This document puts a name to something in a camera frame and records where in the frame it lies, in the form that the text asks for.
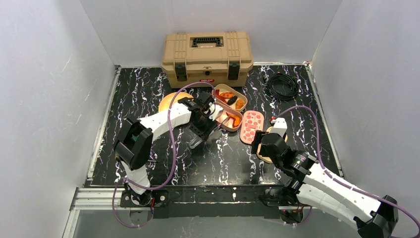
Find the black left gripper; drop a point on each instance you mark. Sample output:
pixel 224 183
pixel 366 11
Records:
pixel 203 132

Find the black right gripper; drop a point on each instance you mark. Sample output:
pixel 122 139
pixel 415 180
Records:
pixel 259 143

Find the white metal food tongs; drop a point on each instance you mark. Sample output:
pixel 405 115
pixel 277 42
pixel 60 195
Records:
pixel 203 128

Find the pink lunch box lid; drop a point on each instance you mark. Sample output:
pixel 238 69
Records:
pixel 251 122

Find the orange chicken wing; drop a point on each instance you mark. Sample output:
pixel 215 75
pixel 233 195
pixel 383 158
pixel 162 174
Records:
pixel 234 121

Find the dark brown sea cucumber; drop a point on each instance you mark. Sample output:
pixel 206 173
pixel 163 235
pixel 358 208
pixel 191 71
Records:
pixel 232 100

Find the fried chicken piece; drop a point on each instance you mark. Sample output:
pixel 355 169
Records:
pixel 239 104

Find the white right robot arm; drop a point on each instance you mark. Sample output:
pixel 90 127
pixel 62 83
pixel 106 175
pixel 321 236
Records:
pixel 318 187

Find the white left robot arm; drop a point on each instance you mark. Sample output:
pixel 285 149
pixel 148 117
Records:
pixel 134 141

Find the pink lunch box tray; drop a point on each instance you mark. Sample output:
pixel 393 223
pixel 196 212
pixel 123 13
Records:
pixel 222 120

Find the beige lunch box tray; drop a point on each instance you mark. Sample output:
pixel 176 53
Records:
pixel 225 88

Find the tan plastic toolbox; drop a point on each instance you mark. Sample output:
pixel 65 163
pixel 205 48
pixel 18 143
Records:
pixel 215 58

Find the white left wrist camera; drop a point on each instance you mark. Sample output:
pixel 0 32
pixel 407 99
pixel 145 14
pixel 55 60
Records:
pixel 215 111

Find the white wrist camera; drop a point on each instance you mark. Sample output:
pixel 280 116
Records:
pixel 279 126
pixel 215 111

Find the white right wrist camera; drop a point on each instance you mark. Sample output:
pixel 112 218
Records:
pixel 279 126

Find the aluminium base frame rail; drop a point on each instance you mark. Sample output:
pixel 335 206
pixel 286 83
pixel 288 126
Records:
pixel 187 201

